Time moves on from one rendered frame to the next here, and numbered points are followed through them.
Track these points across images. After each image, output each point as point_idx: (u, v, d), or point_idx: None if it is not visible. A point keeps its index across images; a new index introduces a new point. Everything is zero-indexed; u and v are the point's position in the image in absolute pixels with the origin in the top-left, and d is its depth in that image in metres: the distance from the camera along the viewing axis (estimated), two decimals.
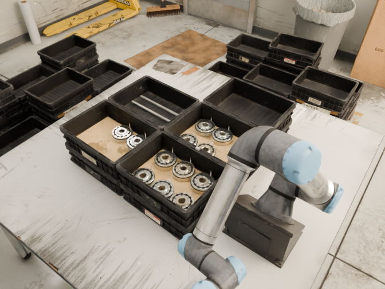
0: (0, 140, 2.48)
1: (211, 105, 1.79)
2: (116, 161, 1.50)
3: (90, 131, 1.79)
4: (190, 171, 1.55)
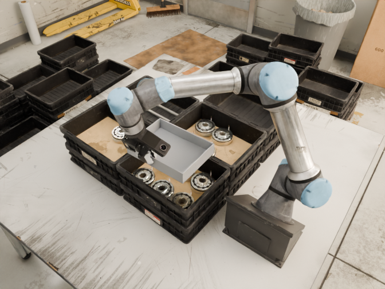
0: (0, 140, 2.48)
1: (211, 105, 1.79)
2: (116, 161, 1.50)
3: (90, 131, 1.79)
4: None
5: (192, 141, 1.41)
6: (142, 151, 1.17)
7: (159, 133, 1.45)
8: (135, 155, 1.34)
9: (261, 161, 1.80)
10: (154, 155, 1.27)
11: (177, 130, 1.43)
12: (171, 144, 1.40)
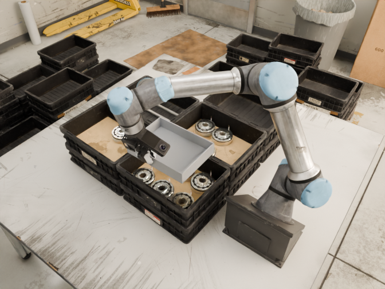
0: (0, 140, 2.48)
1: (211, 105, 1.79)
2: (116, 161, 1.50)
3: (90, 131, 1.79)
4: None
5: (192, 140, 1.40)
6: (141, 151, 1.17)
7: (159, 132, 1.45)
8: (135, 155, 1.34)
9: (261, 161, 1.80)
10: (154, 155, 1.27)
11: (177, 129, 1.42)
12: (171, 143, 1.40)
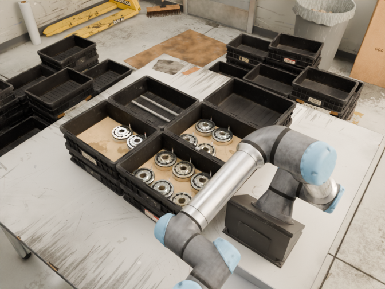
0: (0, 140, 2.48)
1: (211, 105, 1.79)
2: (116, 161, 1.50)
3: (90, 131, 1.79)
4: (190, 171, 1.55)
5: (253, 282, 1.13)
6: None
7: None
8: None
9: None
10: None
11: None
12: (227, 287, 1.13)
